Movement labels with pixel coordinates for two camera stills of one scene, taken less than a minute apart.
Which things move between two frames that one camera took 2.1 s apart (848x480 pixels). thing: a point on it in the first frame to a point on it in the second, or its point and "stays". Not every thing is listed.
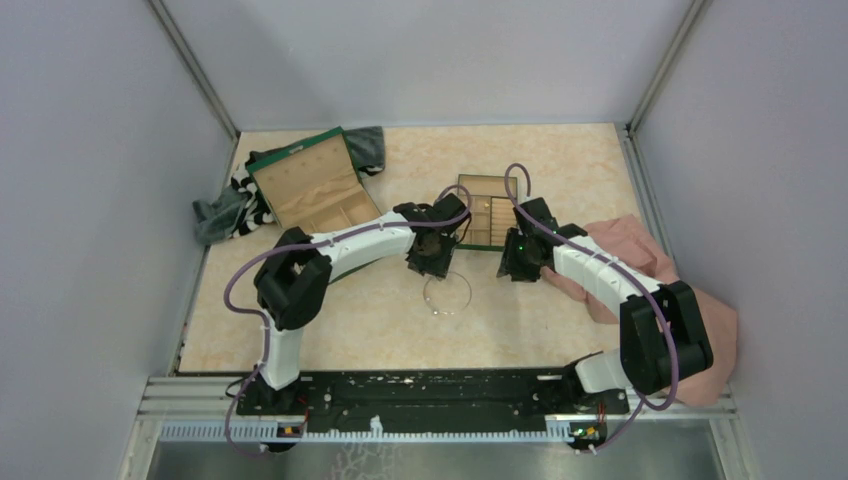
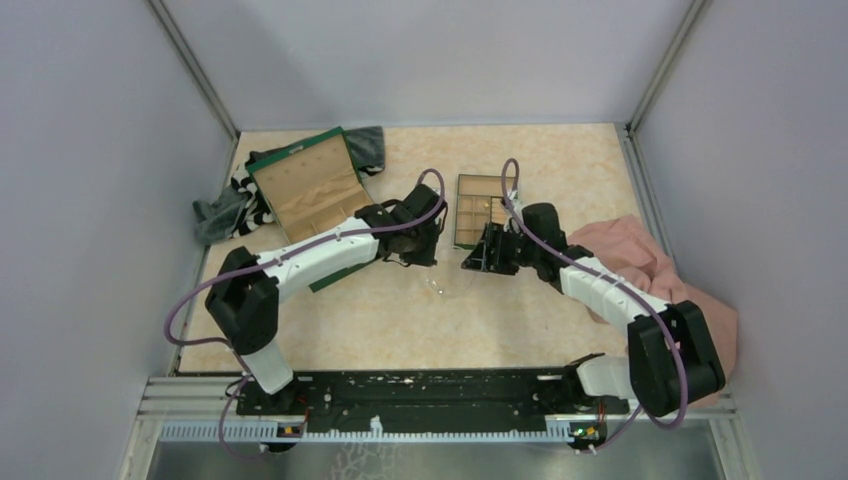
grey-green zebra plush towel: (244, 209) stays
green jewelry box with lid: (315, 186) stays
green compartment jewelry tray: (492, 204) stays
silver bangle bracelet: (438, 313) to (436, 286)
